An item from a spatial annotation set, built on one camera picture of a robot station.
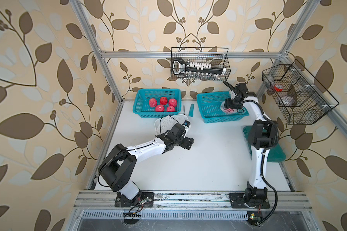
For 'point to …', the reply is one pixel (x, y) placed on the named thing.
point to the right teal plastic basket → (209, 105)
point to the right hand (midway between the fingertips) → (230, 105)
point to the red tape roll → (278, 87)
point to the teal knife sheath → (192, 110)
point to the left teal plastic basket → (156, 103)
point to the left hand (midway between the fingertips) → (186, 136)
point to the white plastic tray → (184, 117)
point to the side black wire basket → (301, 98)
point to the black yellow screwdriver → (183, 109)
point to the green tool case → (275, 154)
